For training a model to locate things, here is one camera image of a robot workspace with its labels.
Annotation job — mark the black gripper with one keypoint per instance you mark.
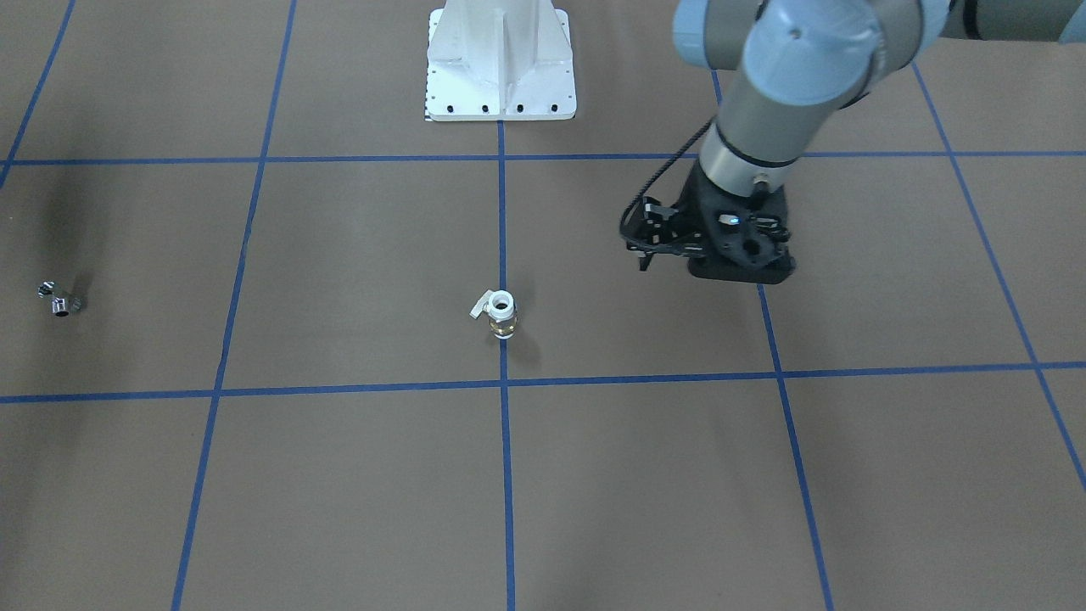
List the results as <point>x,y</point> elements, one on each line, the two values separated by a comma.
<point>697,206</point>

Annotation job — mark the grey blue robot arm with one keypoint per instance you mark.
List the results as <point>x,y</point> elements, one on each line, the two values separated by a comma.
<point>795,63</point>

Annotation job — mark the chrome metal pipe fitting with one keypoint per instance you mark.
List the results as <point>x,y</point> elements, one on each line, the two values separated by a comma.
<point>62,303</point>

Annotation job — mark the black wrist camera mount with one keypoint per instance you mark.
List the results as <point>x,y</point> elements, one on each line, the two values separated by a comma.
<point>744,258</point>

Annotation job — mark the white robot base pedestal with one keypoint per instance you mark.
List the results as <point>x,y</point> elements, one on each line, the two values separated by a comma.
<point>500,61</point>

